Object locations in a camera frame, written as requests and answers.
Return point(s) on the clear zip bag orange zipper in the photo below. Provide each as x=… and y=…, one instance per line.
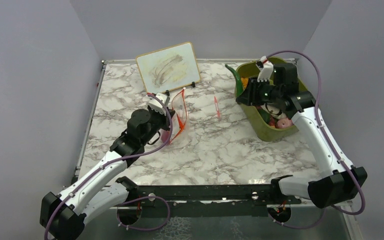
x=180, y=119

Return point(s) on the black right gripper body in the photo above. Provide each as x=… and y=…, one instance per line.
x=262, y=92

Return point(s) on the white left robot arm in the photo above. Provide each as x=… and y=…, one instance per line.
x=66, y=214

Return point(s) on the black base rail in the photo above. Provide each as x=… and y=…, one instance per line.
x=195, y=201

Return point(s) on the olive green plastic bin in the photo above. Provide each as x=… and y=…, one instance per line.
x=268, y=122

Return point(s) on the red white pen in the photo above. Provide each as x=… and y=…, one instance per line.
x=216, y=104

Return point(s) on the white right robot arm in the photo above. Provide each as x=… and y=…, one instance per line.
x=340, y=179

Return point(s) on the pink toy onion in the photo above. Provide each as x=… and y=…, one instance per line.
x=284, y=123

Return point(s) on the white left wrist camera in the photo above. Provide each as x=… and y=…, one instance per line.
x=158, y=102

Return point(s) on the magenta toy beet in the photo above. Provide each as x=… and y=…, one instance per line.
x=165, y=136

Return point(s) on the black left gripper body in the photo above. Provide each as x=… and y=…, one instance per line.
x=158, y=121

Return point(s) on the yellow framed whiteboard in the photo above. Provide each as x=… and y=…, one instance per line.
x=169, y=68

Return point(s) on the orange yellow toy pepper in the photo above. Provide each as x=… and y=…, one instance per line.
x=244, y=81

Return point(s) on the green toy cucumber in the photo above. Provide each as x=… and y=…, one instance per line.
x=236, y=79

